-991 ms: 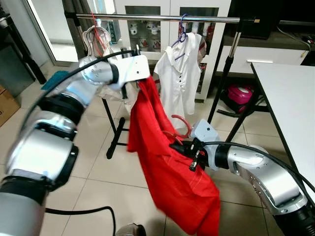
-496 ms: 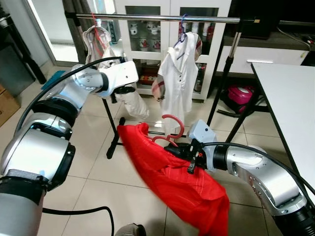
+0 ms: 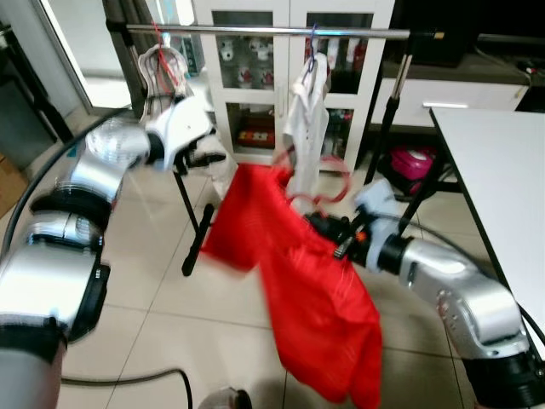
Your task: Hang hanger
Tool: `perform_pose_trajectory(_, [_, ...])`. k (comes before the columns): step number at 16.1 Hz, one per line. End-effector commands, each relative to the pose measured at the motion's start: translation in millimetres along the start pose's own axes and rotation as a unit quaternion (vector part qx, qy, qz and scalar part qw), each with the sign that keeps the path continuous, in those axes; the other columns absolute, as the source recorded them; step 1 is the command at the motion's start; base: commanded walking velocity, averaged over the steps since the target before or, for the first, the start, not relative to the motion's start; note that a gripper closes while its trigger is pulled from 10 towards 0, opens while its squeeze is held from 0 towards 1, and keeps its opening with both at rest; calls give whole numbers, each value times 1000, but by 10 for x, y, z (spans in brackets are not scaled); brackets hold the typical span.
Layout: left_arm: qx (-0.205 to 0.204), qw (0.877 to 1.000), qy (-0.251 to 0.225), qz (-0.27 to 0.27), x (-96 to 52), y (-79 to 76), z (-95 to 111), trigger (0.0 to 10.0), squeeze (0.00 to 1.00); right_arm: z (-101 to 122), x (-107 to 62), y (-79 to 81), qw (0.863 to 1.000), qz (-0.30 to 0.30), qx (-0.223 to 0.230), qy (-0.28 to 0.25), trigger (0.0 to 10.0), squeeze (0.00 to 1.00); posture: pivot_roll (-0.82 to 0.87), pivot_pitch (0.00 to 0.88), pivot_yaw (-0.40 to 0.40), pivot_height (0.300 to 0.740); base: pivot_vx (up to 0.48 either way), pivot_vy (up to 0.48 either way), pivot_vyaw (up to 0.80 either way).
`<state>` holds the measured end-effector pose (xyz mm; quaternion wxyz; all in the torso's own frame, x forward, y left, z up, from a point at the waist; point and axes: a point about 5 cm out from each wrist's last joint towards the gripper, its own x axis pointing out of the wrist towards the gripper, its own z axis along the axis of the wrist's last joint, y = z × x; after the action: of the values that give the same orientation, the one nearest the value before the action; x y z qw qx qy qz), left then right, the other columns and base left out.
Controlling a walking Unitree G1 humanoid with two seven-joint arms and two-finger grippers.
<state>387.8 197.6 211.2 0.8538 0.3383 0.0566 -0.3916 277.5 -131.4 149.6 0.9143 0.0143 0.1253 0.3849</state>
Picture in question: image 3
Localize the grey robot foot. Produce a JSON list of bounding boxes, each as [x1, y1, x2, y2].
[[200, 388, 252, 409]]

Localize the dark curtain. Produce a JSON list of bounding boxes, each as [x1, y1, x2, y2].
[[102, 0, 158, 107]]

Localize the television stand with white drawers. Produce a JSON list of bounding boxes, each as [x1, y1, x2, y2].
[[370, 60, 545, 129]]

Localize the red plastic hanger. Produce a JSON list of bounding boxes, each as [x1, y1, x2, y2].
[[272, 145, 354, 214]]

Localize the clothes rack with silver rail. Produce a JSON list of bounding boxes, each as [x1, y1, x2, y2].
[[104, 19, 465, 278]]

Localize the thin red hanger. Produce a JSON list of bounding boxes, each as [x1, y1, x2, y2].
[[149, 21, 184, 90]]

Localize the white glass door cabinet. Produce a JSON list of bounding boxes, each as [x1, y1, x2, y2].
[[192, 0, 397, 167]]

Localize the blue plastic hanger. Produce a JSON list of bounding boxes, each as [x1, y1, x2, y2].
[[302, 24, 329, 82]]

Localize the glass balcony door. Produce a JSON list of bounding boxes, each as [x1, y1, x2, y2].
[[38, 0, 137, 112]]

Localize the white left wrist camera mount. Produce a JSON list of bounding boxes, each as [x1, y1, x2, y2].
[[145, 95, 215, 171]]

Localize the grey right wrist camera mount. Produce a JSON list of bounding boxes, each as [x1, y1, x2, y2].
[[353, 179, 401, 265]]

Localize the pink floor appliance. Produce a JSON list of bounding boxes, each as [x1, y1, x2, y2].
[[390, 145, 439, 184]]

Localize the white trousers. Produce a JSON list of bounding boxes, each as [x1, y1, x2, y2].
[[136, 44, 214, 129]]

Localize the white tee with printed sleeves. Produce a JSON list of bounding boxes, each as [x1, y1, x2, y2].
[[281, 53, 333, 197]]

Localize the red shirt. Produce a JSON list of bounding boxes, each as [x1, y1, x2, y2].
[[200, 162, 384, 409]]

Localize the red box in cabinet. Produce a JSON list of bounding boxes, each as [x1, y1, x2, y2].
[[237, 126, 278, 150]]

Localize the black television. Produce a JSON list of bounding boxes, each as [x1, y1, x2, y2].
[[393, 0, 545, 71]]

